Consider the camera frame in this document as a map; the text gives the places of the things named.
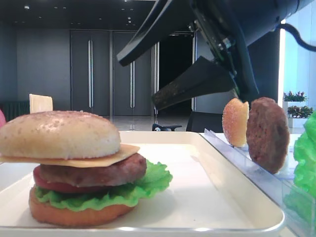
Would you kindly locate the upright cheese slice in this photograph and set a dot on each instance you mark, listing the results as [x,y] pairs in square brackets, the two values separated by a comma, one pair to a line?
[40,103]

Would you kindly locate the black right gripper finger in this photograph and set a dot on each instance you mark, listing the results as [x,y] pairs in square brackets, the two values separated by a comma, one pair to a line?
[166,17]

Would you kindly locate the meat patty in burger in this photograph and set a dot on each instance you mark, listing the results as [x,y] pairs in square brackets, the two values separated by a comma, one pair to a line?
[120,173]

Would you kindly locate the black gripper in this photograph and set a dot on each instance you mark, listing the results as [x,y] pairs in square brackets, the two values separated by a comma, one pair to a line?
[229,27]

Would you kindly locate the clear rack right side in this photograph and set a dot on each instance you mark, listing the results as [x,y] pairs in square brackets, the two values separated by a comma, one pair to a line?
[276,187]

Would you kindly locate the upright red tomato slice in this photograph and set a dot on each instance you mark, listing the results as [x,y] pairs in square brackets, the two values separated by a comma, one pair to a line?
[2,119]

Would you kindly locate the flower planter boxes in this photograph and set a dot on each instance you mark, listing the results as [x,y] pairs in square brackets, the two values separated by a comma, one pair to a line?
[297,109]

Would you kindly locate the cheese slice on burger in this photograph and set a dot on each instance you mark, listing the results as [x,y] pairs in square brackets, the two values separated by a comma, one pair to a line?
[125,151]

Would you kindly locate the sesame top bun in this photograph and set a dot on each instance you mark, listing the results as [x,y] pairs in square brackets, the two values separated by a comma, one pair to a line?
[59,134]

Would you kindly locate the lettuce leaf in burger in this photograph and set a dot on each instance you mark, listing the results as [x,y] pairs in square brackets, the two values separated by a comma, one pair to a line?
[156,179]

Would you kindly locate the white metal tray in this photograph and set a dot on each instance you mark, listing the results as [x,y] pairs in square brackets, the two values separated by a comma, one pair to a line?
[207,197]

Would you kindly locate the bottom bun in burger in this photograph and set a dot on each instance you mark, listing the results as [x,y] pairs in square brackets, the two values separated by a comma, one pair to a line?
[44,212]

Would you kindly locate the black office chair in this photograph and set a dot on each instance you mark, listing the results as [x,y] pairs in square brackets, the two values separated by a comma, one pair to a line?
[198,122]

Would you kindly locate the upright green lettuce leaf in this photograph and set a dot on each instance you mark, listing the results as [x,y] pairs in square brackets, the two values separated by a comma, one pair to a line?
[304,158]

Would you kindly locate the tomato slice in burger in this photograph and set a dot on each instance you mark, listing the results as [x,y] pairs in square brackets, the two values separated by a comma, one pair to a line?
[63,187]

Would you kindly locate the double door with handles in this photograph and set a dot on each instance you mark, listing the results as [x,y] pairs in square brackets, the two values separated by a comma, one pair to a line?
[100,84]

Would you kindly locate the upright meat patty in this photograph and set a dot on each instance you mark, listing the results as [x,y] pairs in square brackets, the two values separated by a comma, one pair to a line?
[267,134]

